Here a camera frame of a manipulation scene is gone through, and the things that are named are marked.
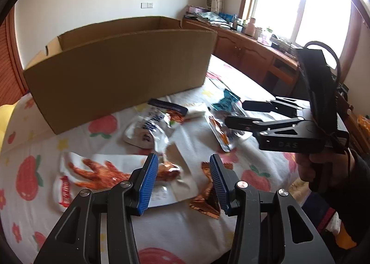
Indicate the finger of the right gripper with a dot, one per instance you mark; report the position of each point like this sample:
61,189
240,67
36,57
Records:
256,124
284,106

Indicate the yellow plush toy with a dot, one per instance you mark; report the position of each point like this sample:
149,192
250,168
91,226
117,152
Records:
5,115

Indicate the person's right hand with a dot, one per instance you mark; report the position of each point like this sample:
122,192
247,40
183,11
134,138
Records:
329,166

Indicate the brown foil snack packet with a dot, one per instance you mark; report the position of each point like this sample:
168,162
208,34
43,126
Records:
207,201

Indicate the wooden cabinet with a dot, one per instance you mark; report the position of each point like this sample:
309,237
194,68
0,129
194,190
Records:
270,68

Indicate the small white snack packet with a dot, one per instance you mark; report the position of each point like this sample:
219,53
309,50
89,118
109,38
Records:
195,110

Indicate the teal snack packet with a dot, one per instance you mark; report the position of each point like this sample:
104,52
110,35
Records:
226,103

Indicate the pink bottle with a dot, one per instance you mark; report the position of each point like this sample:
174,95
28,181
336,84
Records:
250,27

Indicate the stack of folded items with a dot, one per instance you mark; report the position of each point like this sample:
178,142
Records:
205,16

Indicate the wooden wardrobe door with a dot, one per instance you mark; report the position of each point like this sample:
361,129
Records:
12,82

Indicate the chicken feet snack bag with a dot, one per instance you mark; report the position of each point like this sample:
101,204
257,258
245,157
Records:
174,181

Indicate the white blue snack bag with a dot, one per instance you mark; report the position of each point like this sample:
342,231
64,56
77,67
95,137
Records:
153,126

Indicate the fruit print bed sheet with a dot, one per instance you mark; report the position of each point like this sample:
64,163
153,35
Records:
30,161

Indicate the white wall socket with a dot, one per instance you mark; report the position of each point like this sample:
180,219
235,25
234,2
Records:
146,5

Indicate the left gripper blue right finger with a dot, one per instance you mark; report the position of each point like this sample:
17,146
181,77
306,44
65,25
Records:
270,227

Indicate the brown cardboard box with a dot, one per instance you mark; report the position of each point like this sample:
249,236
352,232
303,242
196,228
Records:
99,69

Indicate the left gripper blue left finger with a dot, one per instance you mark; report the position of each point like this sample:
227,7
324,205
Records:
76,236

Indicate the silver clear snack pouch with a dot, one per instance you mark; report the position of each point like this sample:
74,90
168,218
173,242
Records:
228,139

